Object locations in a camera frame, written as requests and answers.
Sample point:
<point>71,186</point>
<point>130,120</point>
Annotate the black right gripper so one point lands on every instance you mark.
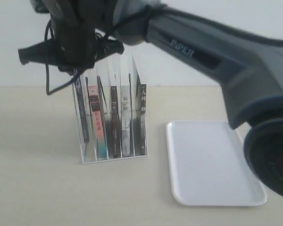
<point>75,42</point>

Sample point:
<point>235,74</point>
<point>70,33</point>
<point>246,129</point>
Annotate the white wire book rack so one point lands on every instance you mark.
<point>100,73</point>

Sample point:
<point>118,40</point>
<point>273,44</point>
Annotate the dark brown thin book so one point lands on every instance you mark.
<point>115,132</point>

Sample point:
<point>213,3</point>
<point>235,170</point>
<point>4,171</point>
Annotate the black book white calligraphy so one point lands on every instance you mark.
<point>140,97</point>

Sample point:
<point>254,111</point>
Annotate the white rectangular plastic tray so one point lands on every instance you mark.
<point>207,166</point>

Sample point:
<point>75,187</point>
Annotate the dark blue book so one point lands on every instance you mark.
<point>80,111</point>

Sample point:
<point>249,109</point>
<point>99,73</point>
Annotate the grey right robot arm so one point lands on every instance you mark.
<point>248,67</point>

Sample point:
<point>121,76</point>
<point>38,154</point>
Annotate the pink and teal book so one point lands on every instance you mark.
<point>93,94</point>

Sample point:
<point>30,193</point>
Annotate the grey white book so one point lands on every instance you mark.
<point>125,106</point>

